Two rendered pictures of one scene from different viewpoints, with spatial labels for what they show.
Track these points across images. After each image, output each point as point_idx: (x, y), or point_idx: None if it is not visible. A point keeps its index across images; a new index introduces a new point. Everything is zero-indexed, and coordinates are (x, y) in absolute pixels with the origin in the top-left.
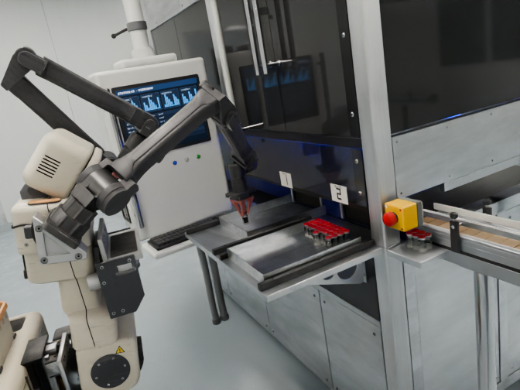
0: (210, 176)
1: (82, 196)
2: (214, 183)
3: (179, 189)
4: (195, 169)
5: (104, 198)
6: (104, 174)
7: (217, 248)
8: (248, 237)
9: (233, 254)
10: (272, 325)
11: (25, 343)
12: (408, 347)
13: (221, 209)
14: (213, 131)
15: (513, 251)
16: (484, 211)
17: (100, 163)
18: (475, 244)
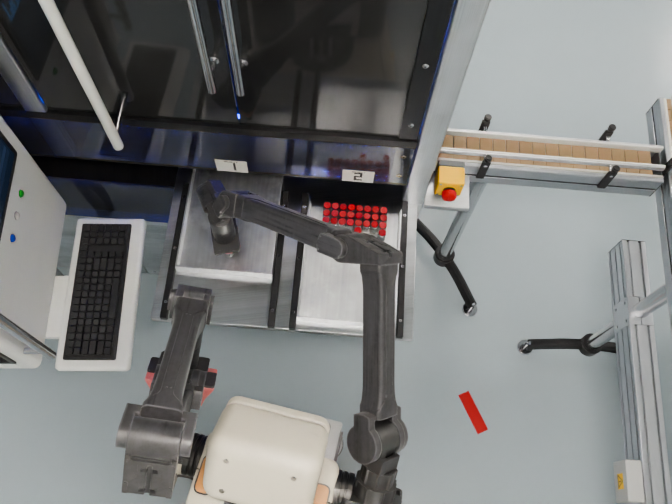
0: (38, 197)
1: (390, 466)
2: (44, 200)
3: (30, 260)
4: (26, 213)
5: (403, 446)
6: (385, 432)
7: (274, 320)
8: (278, 278)
9: (316, 318)
10: (154, 267)
11: None
12: None
13: (62, 219)
14: (11, 137)
15: (539, 172)
16: (485, 126)
17: (370, 428)
18: (502, 170)
